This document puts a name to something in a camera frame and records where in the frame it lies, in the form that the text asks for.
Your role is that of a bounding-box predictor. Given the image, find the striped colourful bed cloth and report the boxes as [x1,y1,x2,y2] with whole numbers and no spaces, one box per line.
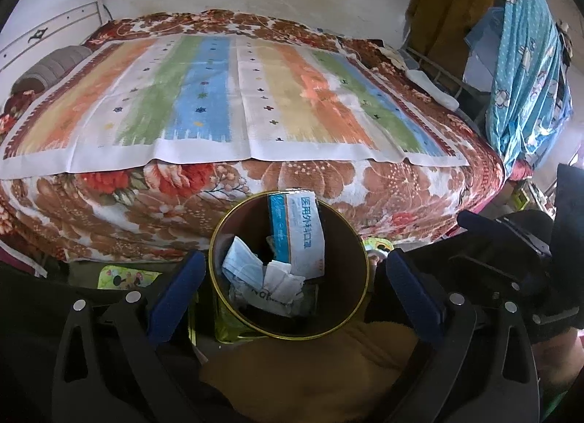
[1,34,466,180]

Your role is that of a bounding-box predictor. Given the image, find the white printed plastic bag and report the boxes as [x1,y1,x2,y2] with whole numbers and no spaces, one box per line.
[238,260,306,317]

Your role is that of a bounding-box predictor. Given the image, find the grey ribbed pillow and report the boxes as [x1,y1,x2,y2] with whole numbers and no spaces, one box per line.
[11,45,92,95]

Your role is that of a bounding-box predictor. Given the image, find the mustard yellow trousers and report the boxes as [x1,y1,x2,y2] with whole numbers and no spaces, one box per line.
[200,322,418,422]

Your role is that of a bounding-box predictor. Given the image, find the brown hanging garment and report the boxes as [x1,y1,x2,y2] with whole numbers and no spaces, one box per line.
[406,0,495,80]

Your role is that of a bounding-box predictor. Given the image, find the white headboard panel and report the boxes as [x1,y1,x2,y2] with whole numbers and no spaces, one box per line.
[1,1,102,83]

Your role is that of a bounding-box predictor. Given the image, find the blue white mask package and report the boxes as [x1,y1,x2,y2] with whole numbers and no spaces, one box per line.
[268,190,325,279]

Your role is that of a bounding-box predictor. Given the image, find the brown floral blanket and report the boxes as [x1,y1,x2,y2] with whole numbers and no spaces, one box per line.
[1,9,505,263]

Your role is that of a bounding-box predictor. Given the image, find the blue patterned hanging cloth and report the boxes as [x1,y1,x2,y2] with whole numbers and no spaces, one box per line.
[485,0,573,176]

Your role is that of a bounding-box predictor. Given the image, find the round dark trash bin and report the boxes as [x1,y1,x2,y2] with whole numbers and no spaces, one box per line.
[208,188,371,341]

